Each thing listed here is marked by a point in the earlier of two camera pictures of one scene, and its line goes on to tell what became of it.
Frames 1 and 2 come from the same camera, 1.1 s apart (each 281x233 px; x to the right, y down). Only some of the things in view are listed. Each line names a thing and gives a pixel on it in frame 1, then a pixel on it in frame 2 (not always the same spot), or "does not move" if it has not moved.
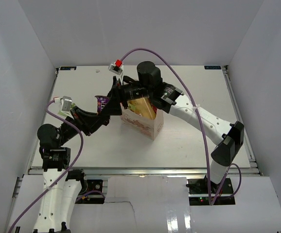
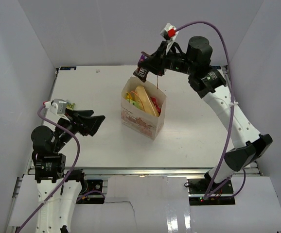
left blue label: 67,68 does not move
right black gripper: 113,106 -> 155,62
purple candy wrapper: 102,101 -> 141,72
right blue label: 212,67 does not move
